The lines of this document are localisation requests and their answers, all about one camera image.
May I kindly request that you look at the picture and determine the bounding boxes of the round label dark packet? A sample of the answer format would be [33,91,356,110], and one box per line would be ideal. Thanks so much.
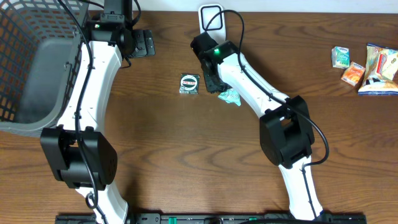
[179,74,200,95]

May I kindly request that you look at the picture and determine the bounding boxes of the teal snack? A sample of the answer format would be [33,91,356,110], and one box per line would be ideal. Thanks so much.
[218,88,241,106]

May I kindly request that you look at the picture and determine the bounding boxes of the green tissue pack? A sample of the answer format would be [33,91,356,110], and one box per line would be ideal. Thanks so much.
[331,46,350,69]

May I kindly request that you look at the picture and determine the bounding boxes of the orange small packet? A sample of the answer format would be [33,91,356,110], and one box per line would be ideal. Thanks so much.
[341,62,366,86]

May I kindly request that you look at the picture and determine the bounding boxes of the yellow snack bag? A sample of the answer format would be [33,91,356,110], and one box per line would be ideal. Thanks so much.
[358,44,397,96]

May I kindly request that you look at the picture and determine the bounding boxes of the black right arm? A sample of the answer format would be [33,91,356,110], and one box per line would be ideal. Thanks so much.
[190,32,322,220]

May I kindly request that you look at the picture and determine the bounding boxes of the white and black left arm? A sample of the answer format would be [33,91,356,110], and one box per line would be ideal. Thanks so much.
[40,21,155,223]

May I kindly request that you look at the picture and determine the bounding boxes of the white barcode scanner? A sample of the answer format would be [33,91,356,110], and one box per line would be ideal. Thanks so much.
[198,4,226,44]

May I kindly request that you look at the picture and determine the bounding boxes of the dark mesh plastic basket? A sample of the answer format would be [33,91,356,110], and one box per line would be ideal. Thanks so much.
[1,0,88,137]

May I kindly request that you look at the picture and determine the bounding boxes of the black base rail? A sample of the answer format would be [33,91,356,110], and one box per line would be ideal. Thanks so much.
[55,212,368,224]

